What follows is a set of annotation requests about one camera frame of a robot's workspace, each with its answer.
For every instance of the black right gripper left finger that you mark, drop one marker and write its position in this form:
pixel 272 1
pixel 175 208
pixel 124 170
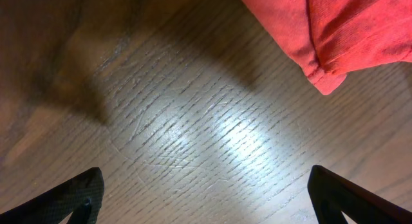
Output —
pixel 79 199

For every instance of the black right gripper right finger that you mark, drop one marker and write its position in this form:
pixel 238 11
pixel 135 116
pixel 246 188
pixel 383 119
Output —
pixel 334 197

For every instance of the red garment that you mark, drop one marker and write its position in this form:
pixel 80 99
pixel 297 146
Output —
pixel 330 38

